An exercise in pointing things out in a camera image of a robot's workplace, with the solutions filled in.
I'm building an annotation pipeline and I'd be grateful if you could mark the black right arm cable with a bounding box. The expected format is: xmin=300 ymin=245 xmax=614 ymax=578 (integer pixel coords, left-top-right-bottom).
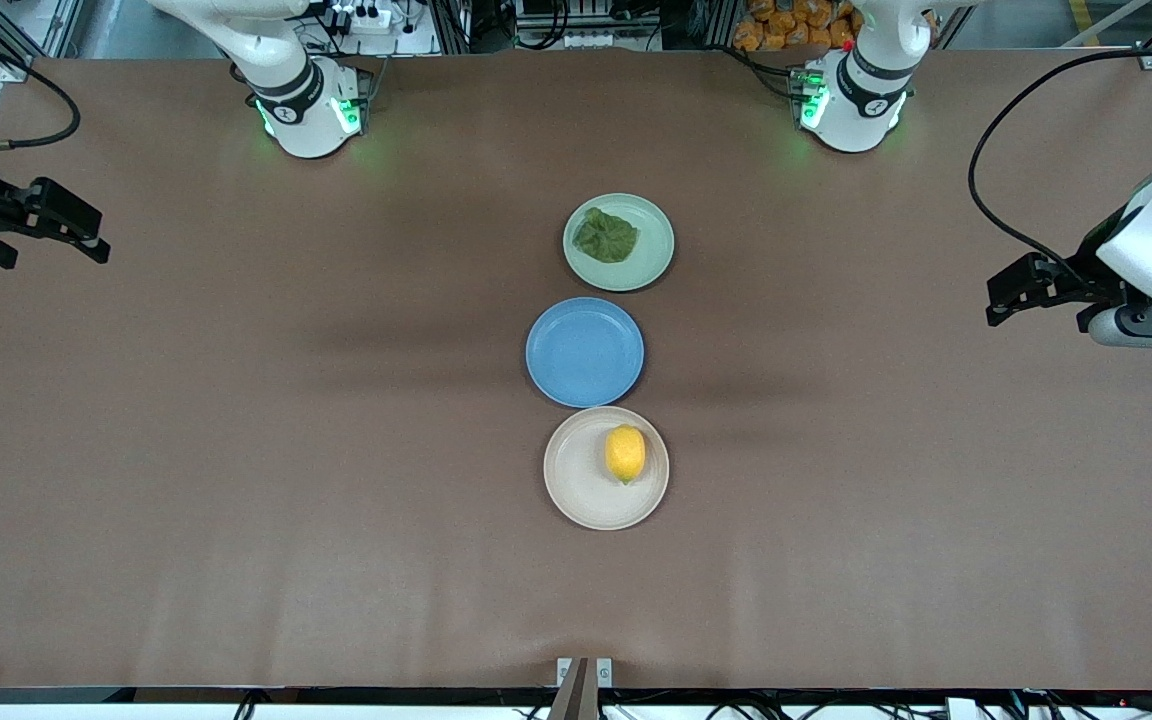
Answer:
xmin=0 ymin=58 xmax=83 ymax=154

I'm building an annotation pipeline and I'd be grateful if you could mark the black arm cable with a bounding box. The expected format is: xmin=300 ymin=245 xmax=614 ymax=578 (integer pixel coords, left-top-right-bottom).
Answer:
xmin=0 ymin=58 xmax=83 ymax=154
xmin=968 ymin=45 xmax=1152 ymax=293

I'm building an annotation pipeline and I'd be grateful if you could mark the white power strip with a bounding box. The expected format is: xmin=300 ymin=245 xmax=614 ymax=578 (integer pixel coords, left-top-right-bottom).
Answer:
xmin=328 ymin=3 xmax=399 ymax=37

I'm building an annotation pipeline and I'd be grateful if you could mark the light green plate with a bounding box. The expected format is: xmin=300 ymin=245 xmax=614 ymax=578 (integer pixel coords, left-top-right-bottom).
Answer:
xmin=563 ymin=193 xmax=676 ymax=293

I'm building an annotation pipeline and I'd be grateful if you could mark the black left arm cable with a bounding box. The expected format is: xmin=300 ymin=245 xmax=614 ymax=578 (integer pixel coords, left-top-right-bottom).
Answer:
xmin=968 ymin=45 xmax=1152 ymax=293

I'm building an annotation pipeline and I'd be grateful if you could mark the brown table cover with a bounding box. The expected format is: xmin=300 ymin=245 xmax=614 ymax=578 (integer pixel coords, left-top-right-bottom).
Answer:
xmin=0 ymin=45 xmax=1152 ymax=691

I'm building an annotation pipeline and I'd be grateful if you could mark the yellow lemon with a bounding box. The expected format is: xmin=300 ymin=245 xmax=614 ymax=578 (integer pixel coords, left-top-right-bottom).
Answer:
xmin=604 ymin=425 xmax=647 ymax=486

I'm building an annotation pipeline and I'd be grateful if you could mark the black base power cable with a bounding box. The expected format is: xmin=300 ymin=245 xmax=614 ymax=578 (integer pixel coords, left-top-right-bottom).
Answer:
xmin=724 ymin=44 xmax=809 ymax=101

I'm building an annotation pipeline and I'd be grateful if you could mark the green lettuce leaf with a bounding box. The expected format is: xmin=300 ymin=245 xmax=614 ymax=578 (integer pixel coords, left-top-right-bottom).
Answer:
xmin=572 ymin=207 xmax=640 ymax=265

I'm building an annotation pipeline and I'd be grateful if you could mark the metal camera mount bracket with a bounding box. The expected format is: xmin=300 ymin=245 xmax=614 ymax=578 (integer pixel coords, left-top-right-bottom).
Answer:
xmin=548 ymin=657 xmax=615 ymax=720

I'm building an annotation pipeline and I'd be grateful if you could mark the bag of orange fruits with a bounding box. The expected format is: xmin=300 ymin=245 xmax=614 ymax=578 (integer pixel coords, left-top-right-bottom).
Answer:
xmin=733 ymin=0 xmax=862 ymax=53

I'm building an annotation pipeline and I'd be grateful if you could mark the beige plate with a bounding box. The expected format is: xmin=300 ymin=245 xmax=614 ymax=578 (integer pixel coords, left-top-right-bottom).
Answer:
xmin=543 ymin=405 xmax=670 ymax=531

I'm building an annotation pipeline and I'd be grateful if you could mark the blue plate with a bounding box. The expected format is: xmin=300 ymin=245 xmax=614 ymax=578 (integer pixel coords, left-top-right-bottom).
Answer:
xmin=525 ymin=297 xmax=646 ymax=409

